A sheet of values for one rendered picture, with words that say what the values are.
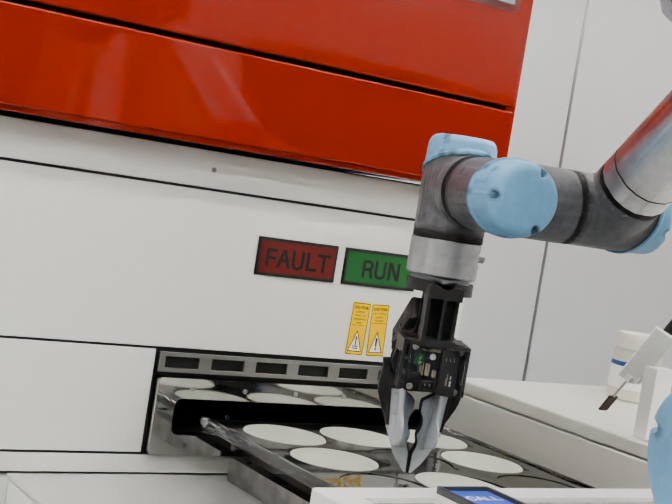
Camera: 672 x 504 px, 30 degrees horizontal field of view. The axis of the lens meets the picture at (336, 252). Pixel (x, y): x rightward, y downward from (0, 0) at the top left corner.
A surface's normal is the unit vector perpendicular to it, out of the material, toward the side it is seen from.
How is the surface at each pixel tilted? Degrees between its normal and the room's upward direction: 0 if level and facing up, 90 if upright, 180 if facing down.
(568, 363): 90
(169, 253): 90
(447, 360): 90
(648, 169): 125
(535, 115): 90
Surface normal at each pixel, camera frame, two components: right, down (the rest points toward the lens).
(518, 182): 0.33, 0.11
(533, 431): -0.83, -0.11
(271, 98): 0.53, 0.13
